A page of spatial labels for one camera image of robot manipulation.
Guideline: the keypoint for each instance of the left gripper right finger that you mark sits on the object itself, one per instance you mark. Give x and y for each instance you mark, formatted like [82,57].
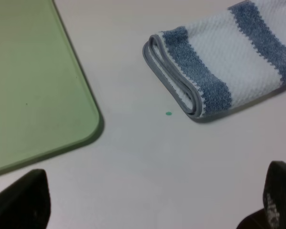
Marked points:
[273,215]

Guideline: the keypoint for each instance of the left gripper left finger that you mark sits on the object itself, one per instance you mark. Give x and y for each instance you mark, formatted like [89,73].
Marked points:
[26,203]

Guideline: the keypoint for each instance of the blue white striped towel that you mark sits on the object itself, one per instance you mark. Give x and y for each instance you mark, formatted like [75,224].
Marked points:
[225,61]

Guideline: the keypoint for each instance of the green plastic tray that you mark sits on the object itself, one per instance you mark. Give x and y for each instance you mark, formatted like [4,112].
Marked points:
[46,104]

